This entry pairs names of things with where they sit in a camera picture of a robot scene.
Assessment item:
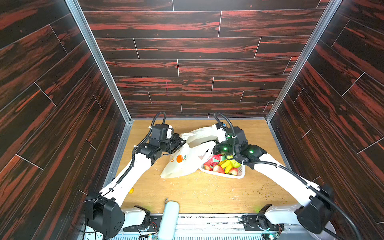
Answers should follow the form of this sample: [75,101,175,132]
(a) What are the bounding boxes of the red fake dragon fruit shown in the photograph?
[204,155,226,170]

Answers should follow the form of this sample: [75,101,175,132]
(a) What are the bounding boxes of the metal base rail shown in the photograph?
[111,213,305,240]

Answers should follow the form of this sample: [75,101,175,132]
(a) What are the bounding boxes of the pale green cylinder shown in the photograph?
[158,201,180,240]

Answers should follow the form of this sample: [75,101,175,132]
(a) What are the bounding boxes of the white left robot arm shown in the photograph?
[85,134,186,240]

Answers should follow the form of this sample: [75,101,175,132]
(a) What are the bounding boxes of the white fruit-print plastic bag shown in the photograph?
[161,125,227,179]

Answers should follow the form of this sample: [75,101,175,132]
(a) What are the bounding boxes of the white plastic perforated basket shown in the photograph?
[199,155,245,179]

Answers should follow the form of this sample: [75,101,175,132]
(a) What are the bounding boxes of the yellow fake banana bunch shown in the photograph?
[219,160,241,176]

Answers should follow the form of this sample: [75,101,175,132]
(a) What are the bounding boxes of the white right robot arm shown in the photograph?
[213,123,362,240]

